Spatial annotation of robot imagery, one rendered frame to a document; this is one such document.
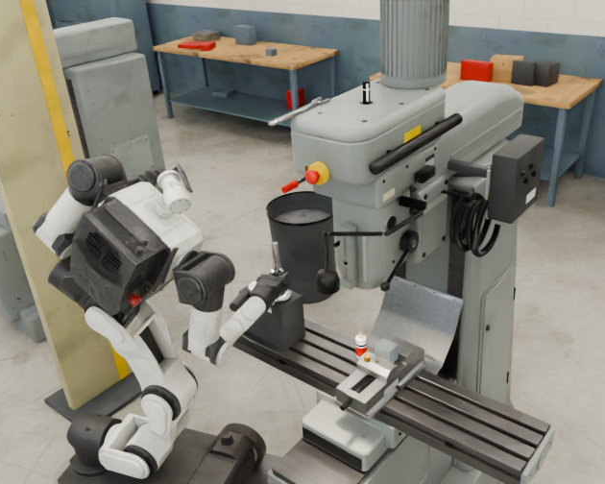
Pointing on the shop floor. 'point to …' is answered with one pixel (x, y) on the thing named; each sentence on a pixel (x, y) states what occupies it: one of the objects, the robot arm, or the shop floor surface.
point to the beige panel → (42, 191)
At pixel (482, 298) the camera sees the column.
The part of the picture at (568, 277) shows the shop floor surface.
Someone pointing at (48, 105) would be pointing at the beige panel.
